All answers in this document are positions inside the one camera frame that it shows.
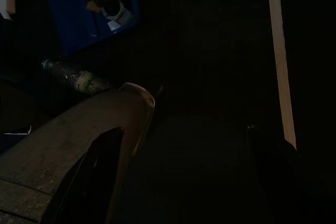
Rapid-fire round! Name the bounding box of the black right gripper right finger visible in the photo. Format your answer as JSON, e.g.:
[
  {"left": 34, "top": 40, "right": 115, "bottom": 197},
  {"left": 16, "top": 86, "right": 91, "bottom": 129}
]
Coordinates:
[{"left": 246, "top": 124, "right": 326, "bottom": 224}]

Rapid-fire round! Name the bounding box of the small wooden piece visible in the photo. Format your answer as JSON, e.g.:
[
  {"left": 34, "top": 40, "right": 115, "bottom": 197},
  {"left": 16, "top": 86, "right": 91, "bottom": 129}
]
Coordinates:
[{"left": 86, "top": 0, "right": 102, "bottom": 14}]

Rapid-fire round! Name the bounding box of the clear plastic bottle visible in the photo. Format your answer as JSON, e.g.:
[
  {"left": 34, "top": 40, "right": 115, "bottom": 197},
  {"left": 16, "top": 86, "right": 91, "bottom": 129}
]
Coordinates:
[{"left": 41, "top": 59, "right": 114, "bottom": 95}]

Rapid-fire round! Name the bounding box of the white plastic hook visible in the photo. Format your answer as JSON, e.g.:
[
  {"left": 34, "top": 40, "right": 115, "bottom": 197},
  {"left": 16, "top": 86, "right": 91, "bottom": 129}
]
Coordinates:
[{"left": 100, "top": 0, "right": 135, "bottom": 25}]

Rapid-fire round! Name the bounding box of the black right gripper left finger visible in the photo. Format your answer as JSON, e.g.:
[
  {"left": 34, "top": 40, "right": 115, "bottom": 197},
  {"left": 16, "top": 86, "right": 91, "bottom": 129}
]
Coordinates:
[{"left": 41, "top": 126, "right": 124, "bottom": 224}]

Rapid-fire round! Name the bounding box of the blue long-handled dustpan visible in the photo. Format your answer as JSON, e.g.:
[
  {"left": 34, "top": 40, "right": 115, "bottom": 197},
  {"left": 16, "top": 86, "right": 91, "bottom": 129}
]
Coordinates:
[{"left": 44, "top": 0, "right": 140, "bottom": 56}]

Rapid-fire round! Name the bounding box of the black floor mat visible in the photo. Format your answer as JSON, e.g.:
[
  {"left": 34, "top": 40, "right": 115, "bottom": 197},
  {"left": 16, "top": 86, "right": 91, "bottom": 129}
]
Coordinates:
[
  {"left": 0, "top": 0, "right": 286, "bottom": 224},
  {"left": 277, "top": 0, "right": 336, "bottom": 156}
]

